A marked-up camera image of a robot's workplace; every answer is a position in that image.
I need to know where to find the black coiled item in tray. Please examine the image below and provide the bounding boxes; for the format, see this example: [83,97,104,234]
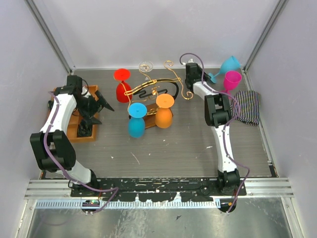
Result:
[77,120,93,137]

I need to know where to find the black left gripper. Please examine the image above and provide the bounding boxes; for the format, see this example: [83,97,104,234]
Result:
[76,90,113,125]

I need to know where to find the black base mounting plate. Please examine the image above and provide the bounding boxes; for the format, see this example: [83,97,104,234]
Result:
[68,177,235,202]

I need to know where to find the clear wine glass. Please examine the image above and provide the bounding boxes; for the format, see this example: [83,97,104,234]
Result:
[139,61,154,80]

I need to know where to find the aluminium frame rail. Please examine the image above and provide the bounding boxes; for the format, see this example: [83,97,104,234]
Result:
[25,178,294,213]

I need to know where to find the light blue wine glass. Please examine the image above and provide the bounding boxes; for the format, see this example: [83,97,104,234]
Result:
[208,56,241,84]

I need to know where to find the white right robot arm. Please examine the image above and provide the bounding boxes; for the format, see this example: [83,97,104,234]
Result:
[182,62,240,195]

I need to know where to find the wooden compartment tray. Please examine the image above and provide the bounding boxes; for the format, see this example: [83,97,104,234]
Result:
[53,85,100,144]

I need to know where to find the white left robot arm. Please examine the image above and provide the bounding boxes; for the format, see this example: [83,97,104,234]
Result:
[30,75,113,196]

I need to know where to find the striped cloth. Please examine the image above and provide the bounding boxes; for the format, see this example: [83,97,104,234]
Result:
[231,90,261,126]

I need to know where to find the red wine glass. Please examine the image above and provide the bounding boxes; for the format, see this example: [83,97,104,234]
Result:
[113,68,132,103]

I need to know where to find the magenta wine glass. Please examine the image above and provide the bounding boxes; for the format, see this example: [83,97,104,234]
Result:
[221,70,242,93]

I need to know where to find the gold wire wine glass rack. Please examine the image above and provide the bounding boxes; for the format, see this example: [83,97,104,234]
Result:
[123,59,194,129]

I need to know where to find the orange wine glass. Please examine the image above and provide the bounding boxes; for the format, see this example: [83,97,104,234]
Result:
[155,94,174,129]

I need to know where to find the blue wine glass front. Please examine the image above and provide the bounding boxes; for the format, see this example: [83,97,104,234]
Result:
[128,103,147,138]

